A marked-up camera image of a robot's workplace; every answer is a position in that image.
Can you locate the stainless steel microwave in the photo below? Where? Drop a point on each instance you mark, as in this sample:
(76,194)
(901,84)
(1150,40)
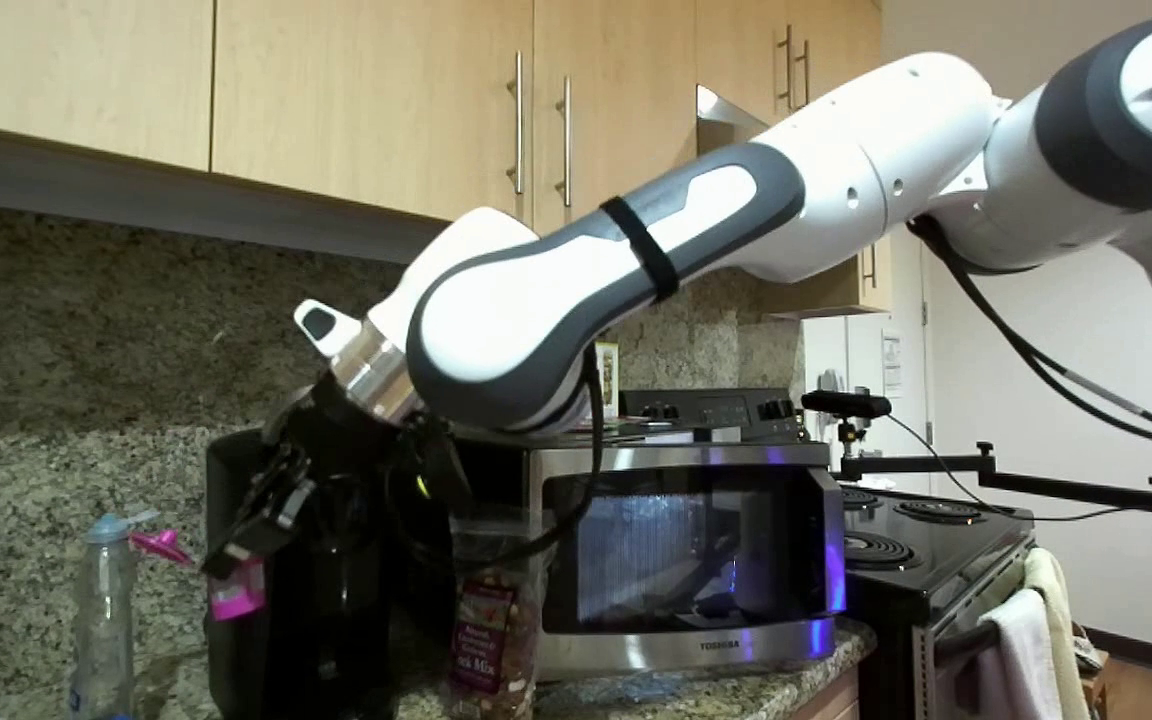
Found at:
(715,533)

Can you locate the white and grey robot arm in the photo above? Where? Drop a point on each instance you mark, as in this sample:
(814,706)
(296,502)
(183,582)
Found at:
(490,320)

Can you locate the clear plastic water bottle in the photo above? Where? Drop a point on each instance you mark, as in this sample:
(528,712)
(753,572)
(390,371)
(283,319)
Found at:
(100,624)

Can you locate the steel range hood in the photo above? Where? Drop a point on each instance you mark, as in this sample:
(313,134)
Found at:
(720,108)

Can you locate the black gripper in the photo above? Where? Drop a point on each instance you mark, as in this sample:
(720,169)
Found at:
(313,461)

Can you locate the black stove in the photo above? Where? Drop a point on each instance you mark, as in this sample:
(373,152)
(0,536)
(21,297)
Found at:
(921,572)

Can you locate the bag of trail mix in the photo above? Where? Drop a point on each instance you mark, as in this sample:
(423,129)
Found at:
(494,634)

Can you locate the black camera on mount arm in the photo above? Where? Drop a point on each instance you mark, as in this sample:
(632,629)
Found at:
(855,409)

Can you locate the white hanging towel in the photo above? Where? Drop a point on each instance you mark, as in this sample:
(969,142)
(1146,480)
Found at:
(1028,665)

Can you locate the black coffee maker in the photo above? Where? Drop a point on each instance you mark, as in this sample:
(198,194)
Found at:
(345,610)

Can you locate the yellow and red food box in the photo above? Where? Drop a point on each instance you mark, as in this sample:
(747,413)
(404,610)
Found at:
(608,376)

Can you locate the light wood upper cabinets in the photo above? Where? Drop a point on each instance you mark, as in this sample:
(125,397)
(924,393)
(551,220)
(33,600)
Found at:
(357,125)

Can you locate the small magenta cup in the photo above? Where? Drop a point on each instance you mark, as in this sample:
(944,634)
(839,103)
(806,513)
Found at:
(231,599)

